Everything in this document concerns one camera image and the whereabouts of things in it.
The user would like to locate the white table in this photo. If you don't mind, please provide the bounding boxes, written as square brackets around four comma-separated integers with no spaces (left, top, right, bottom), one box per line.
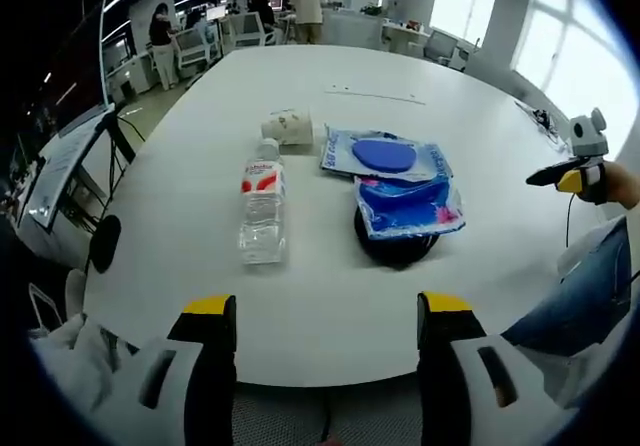
[82,44,626,388]

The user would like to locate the black round bowl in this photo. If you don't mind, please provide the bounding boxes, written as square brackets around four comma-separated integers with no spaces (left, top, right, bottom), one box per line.
[353,208,444,269]

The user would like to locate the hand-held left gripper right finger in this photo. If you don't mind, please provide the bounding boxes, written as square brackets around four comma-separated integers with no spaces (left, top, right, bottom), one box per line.
[416,291,596,446]

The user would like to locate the white paper cup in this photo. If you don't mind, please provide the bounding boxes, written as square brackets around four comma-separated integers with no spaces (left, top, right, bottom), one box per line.
[260,109,315,146]

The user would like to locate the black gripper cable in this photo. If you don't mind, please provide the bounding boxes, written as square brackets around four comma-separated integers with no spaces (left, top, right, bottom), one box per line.
[564,194,576,248]

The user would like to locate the white chair frame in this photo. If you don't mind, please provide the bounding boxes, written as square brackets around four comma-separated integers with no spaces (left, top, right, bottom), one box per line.
[27,282,66,335]

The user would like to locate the blue and pink plastic packet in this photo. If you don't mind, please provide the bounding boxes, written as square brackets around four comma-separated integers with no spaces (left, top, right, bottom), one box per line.
[353,171,467,242]

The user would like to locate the blue disc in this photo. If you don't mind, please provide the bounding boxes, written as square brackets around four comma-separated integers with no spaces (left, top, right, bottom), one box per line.
[319,124,454,183]

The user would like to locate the white office chair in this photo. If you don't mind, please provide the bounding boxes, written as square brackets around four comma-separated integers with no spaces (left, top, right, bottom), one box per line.
[230,11,269,50]
[172,28,214,78]
[423,29,471,70]

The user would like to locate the clear plastic water bottle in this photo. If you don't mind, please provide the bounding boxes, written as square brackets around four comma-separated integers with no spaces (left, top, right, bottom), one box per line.
[237,137,290,266]

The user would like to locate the small cluttered items on table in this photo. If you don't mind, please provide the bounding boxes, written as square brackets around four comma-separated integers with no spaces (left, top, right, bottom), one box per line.
[514,99,571,152]

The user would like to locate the person's right hand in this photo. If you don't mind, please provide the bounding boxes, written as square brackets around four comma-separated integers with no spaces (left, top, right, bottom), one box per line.
[579,160,640,211]

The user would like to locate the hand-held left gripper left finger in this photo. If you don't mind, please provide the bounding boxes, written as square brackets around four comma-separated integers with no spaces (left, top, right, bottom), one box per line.
[30,294,238,446]

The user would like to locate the black round stool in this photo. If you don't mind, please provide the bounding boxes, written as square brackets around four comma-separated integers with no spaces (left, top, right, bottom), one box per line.
[85,214,123,274]

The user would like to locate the person's jeans leg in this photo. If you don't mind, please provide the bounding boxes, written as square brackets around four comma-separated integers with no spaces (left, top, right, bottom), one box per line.
[501,215,632,358]

